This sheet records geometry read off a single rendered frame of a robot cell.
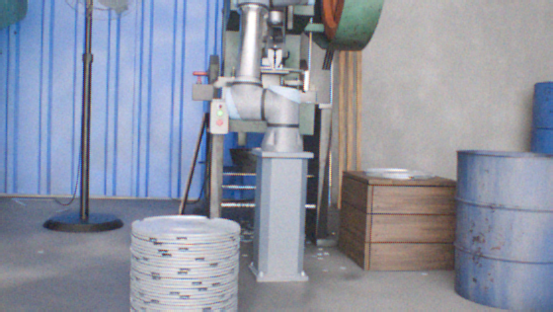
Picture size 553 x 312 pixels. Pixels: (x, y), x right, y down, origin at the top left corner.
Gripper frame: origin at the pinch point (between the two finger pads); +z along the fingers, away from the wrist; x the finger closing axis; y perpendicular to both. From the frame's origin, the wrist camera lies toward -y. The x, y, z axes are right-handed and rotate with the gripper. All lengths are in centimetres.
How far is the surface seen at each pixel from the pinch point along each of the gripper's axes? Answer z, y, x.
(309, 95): 11.4, 11.2, -18.8
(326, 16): -32, 47, -34
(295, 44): -15.8, 43.2, -17.0
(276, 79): 5.0, 8.2, -2.2
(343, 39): -15.7, 10.1, -33.6
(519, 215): 50, -101, -62
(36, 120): 30, 138, 134
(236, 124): 26.5, 2.2, 15.8
